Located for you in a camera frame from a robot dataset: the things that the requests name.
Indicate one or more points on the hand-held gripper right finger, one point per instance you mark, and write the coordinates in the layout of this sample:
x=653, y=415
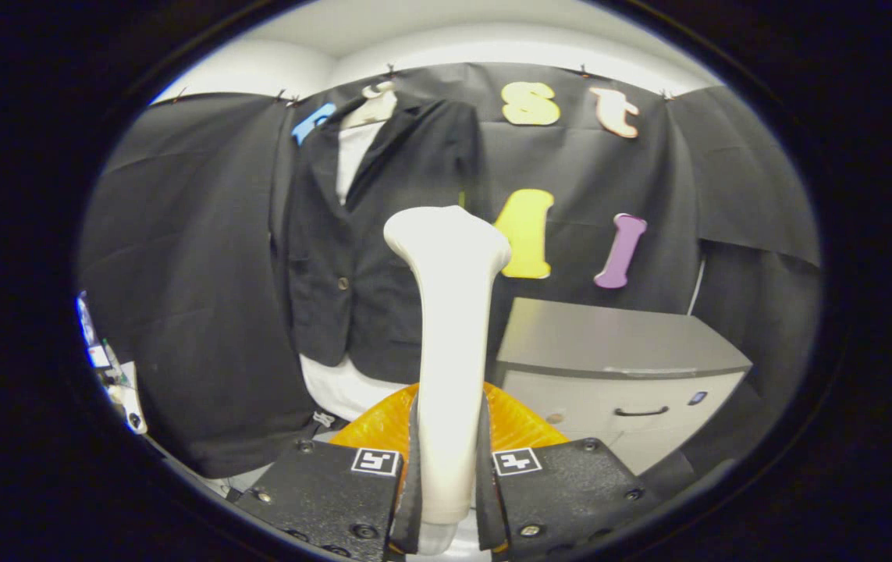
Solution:
x=492, y=507

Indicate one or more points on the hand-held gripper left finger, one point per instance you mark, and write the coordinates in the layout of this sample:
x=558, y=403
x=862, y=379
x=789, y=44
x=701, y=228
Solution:
x=406, y=515

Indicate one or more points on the black suit jacket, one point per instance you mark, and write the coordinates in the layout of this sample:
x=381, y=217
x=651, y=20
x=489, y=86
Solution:
x=367, y=312

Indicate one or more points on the grey cabinet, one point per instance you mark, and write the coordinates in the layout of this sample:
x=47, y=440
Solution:
x=609, y=336

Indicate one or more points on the white labelled clutter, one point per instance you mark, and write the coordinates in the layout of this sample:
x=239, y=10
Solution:
x=114, y=382

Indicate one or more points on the black backdrop cloth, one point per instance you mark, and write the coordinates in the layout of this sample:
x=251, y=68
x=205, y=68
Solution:
x=180, y=234

